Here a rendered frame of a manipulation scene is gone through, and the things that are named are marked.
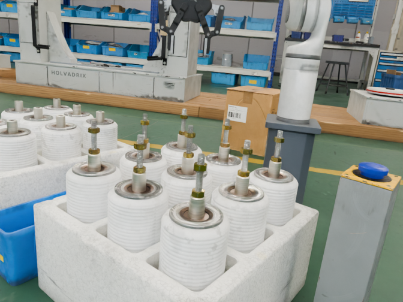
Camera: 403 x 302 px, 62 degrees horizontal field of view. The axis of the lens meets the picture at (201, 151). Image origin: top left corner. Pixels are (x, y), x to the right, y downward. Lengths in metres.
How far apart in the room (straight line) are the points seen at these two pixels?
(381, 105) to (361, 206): 2.03
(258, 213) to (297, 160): 0.44
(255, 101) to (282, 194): 1.04
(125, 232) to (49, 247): 0.19
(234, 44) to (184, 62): 6.31
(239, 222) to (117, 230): 0.19
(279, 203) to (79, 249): 0.35
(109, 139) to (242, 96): 0.85
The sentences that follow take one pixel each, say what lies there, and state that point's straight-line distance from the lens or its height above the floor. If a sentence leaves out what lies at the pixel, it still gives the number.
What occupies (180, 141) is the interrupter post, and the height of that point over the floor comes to 0.27.
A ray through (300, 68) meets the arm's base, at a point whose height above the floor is 0.45.
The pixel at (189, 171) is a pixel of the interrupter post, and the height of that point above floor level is 0.26.
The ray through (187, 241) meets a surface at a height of 0.24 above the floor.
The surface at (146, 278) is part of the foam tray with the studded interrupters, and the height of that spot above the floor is 0.18.
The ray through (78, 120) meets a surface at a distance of 1.06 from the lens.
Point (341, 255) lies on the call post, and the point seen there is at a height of 0.19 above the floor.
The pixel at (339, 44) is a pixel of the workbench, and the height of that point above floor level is 0.72.
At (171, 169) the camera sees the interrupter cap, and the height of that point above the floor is 0.25.
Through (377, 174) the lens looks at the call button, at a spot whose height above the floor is 0.32.
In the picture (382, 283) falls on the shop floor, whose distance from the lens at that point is 0.92.
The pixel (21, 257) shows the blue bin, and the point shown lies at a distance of 0.77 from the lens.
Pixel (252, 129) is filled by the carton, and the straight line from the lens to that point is 1.66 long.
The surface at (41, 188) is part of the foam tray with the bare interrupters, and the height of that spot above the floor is 0.13.
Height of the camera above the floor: 0.47
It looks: 17 degrees down
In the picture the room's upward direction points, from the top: 5 degrees clockwise
